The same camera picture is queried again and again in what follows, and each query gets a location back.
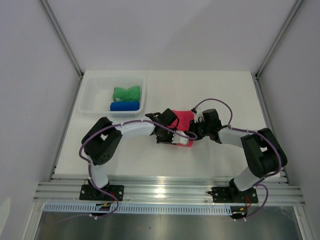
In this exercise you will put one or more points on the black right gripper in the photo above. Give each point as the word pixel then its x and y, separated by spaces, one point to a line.
pixel 193 127

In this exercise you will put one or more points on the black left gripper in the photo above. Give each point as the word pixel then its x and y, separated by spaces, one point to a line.
pixel 160 141

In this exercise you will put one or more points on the pink towel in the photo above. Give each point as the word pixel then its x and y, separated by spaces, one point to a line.
pixel 184 118

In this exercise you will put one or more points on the green towel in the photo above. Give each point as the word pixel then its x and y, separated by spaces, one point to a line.
pixel 130 94

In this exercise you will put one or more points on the blue towel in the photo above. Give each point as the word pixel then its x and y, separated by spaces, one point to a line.
pixel 126 106

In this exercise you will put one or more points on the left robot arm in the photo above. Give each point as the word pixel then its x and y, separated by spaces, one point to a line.
pixel 99 145

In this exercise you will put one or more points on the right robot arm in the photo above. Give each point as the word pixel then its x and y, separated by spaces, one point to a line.
pixel 263 153

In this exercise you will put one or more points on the white plastic basket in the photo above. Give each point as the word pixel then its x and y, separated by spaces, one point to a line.
pixel 111 94

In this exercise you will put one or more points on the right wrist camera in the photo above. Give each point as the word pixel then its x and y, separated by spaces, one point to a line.
pixel 198 114

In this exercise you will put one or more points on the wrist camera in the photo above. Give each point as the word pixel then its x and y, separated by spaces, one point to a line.
pixel 198 114
pixel 180 138

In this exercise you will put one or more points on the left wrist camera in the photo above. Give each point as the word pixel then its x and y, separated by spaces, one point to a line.
pixel 180 138

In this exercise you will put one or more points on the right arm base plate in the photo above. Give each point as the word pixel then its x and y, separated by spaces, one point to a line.
pixel 233 195

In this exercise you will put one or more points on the aluminium frame rail right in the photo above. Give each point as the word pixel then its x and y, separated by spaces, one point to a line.
pixel 264 105

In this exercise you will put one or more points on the slotted cable duct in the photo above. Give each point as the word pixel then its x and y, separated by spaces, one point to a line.
pixel 130 208

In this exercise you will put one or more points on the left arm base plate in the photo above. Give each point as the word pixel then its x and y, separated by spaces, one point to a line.
pixel 89 193

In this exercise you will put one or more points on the aluminium front rail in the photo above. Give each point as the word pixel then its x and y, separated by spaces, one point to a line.
pixel 167 190

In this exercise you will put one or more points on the aluminium frame post right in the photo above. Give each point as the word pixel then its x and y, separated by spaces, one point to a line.
pixel 284 29

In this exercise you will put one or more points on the aluminium frame post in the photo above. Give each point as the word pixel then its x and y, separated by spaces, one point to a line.
pixel 284 29
pixel 53 21

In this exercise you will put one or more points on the aluminium frame post left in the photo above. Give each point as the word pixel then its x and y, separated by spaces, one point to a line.
pixel 53 21

